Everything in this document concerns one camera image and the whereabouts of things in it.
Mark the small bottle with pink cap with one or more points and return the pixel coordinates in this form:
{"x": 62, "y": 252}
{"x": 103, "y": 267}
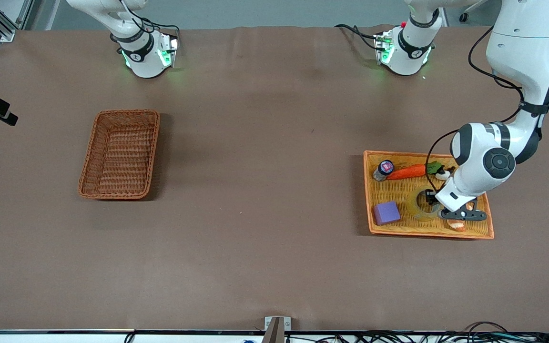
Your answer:
{"x": 383, "y": 170}

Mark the metal table edge rail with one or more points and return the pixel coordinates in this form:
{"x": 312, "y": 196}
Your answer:
{"x": 65, "y": 331}

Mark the white chair base with caster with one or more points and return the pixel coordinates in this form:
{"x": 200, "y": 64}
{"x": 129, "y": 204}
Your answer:
{"x": 465, "y": 17}

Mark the purple foam block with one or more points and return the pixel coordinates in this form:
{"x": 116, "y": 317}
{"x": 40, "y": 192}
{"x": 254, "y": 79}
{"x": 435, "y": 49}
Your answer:
{"x": 387, "y": 213}

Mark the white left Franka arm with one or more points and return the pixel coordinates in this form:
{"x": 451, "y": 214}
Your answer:
{"x": 517, "y": 47}

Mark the toy panda figurine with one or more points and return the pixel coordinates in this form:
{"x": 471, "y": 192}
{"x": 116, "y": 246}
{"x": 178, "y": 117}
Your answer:
{"x": 442, "y": 175}

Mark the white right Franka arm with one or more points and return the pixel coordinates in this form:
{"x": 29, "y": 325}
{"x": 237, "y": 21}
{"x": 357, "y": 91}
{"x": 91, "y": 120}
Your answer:
{"x": 146, "y": 57}

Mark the yellowish clear tape roll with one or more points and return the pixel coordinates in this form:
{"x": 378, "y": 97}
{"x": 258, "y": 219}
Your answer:
{"x": 415, "y": 205}

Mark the orange-rimmed yellow wicker basket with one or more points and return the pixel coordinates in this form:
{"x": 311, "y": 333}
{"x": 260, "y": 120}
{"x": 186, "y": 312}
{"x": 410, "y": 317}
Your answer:
{"x": 398, "y": 193}

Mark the brown table cloth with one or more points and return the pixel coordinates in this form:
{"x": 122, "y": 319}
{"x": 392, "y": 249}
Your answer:
{"x": 255, "y": 119}

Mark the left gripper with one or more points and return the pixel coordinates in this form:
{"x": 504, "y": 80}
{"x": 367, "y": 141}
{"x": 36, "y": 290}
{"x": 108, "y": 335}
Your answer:
{"x": 430, "y": 196}

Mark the grey metal table bracket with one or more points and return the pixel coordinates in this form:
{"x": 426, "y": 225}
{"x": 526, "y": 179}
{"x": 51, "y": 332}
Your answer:
{"x": 277, "y": 331}

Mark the toy croissant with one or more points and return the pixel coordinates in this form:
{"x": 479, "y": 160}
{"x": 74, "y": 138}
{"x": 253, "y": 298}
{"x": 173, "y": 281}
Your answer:
{"x": 456, "y": 225}

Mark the orange toy carrot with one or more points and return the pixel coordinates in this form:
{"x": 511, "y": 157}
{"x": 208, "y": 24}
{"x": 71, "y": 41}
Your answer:
{"x": 408, "y": 171}

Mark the brown wicker basket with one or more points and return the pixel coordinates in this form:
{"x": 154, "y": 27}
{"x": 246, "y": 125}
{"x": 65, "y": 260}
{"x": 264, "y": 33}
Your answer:
{"x": 122, "y": 152}

